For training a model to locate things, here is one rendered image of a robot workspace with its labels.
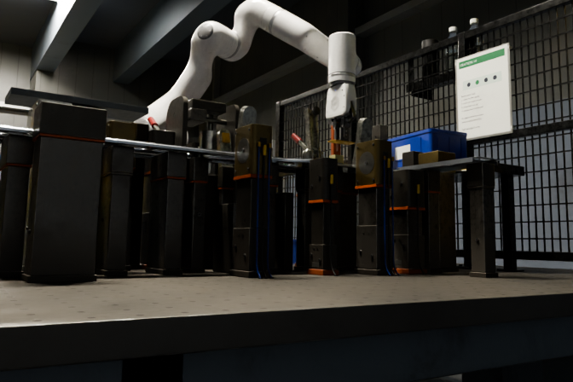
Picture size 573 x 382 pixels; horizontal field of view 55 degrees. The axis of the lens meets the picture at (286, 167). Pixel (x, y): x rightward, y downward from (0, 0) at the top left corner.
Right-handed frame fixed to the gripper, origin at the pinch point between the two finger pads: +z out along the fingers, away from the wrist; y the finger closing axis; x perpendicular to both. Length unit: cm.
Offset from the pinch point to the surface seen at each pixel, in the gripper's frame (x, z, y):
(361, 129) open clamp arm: -7.5, 2.0, 17.9
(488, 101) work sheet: 54, -17, 12
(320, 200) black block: -22.1, 22.1, 19.1
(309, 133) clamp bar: -1.9, -2.4, -14.0
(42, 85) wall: 0, -146, -572
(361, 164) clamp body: -8.7, 11.9, 18.9
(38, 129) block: -88, 13, 20
